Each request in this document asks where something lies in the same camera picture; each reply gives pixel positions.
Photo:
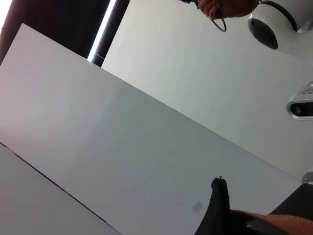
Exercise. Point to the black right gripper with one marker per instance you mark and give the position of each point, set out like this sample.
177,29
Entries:
296,198

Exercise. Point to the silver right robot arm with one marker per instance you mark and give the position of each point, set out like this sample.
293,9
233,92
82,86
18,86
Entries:
308,176

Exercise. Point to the person's hand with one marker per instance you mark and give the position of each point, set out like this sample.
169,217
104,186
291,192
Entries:
227,8

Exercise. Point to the white robot head black band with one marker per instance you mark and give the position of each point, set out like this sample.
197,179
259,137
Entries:
274,27

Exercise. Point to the long ceiling light strip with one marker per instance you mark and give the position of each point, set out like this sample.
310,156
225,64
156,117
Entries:
102,29
5,12

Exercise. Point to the silver depth camera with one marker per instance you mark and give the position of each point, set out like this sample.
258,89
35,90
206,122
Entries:
302,105

